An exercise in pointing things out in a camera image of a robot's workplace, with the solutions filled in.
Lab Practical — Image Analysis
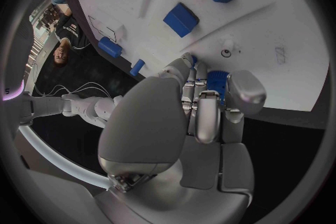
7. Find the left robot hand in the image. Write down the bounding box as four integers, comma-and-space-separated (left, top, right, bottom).
93, 52, 268, 224

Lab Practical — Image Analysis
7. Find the blue gear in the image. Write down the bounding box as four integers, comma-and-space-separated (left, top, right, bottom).
191, 55, 230, 106

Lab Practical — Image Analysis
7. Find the blue peg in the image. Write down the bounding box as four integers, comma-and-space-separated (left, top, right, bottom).
129, 58, 147, 77

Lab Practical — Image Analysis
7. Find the blue short cylinder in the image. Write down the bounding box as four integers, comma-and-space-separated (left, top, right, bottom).
97, 36, 123, 59

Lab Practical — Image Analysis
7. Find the small blue block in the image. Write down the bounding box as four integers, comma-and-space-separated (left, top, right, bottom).
162, 2, 200, 39

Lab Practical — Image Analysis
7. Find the person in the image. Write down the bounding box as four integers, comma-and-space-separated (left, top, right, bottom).
50, 0, 92, 71

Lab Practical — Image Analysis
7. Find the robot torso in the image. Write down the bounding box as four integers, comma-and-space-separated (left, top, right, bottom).
0, 16, 35, 141

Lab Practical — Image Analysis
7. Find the white cable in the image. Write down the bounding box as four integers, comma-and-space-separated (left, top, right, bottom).
69, 81, 111, 99
34, 83, 73, 97

